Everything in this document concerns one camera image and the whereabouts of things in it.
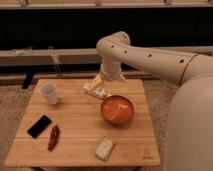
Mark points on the translucent plastic cup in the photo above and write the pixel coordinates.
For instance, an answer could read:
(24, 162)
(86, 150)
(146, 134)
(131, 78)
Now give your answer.
(49, 92)

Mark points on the grey horizontal rail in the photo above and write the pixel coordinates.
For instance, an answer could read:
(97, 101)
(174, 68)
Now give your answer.
(50, 56)

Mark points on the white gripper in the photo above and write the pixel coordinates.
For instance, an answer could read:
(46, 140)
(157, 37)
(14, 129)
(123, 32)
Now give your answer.
(109, 71)

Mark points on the white sponge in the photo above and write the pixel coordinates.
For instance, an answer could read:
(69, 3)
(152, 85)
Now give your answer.
(104, 148)

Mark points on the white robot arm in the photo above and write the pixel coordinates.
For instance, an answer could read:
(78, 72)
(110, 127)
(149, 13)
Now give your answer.
(189, 143)

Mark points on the wooden table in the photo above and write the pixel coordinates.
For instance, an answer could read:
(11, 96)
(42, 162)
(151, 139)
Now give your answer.
(82, 128)

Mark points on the orange ceramic bowl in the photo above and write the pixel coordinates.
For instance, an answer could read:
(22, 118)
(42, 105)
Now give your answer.
(117, 109)

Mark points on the dried red chili pepper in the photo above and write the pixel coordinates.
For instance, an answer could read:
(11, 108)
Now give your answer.
(53, 137)

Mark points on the black smartphone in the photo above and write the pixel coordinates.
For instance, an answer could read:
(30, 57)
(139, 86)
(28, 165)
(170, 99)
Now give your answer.
(39, 126)

